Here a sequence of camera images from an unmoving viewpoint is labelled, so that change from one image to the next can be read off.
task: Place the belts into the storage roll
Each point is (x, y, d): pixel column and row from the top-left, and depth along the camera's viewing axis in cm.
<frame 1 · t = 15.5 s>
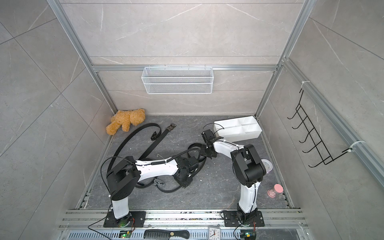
left hand: (187, 181, 86), fingers open
right hand: (205, 153, 98), fingers closed
brown teddy bear: (125, 118, 109), point 9 cm above the table
white compartment storage tray: (236, 129, 108), point 4 cm above the table
black belt with dark buckle: (157, 137, 107), point 2 cm above the table

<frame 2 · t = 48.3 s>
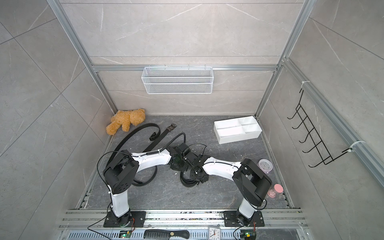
left hand: (188, 167, 91), fingers closed
right hand: (196, 178, 87), fingers open
the named things where they were.

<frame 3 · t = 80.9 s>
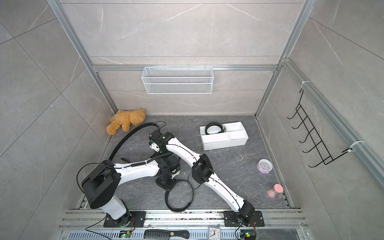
left hand: (173, 187, 84), fingers closed
right hand: (162, 159, 95), fingers open
white compartment storage tray: (235, 135, 107), point 2 cm above the table
black belt with dark buckle: (119, 141, 105), on the table
the other named things where they were.

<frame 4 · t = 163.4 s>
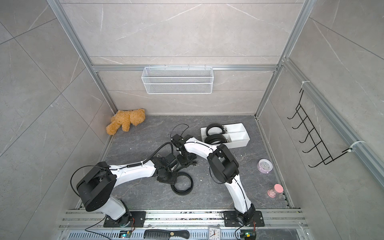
left hand: (176, 179, 86), fingers open
right hand: (188, 160, 94), fingers open
black belt with dark buckle: (214, 137, 94), point 12 cm above the table
black belt: (180, 192, 82), point 3 cm above the table
the other named things where they were.

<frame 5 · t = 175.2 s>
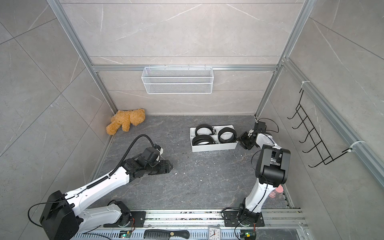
left hand: (170, 165, 81), fingers open
right hand: (239, 140, 97), fingers open
black belt: (229, 130, 97), point 13 cm above the table
